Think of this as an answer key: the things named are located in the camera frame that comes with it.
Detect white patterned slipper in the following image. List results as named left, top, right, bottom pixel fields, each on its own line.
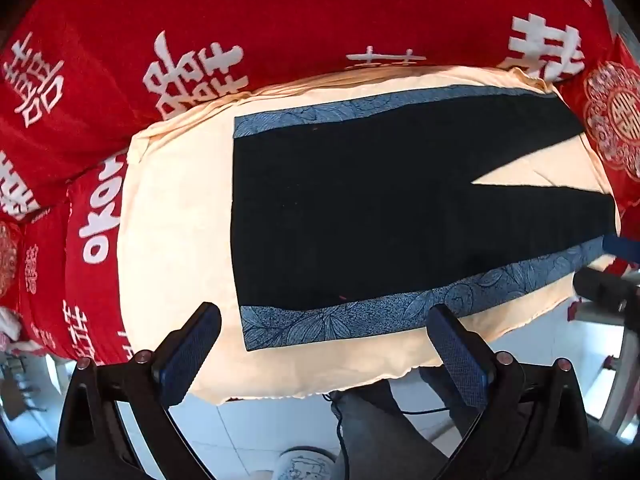
left=272, top=448, right=335, bottom=480

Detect red sofa cover with characters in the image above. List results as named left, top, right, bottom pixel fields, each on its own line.
left=1, top=0, right=613, bottom=364

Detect black pants with blue trim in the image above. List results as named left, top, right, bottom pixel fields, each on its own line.
left=231, top=84, right=616, bottom=351

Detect red patterned cushion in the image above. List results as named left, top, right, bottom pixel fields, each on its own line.
left=559, top=36, right=639, bottom=214

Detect operator grey trouser legs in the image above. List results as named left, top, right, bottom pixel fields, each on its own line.
left=328, top=366, right=482, bottom=480

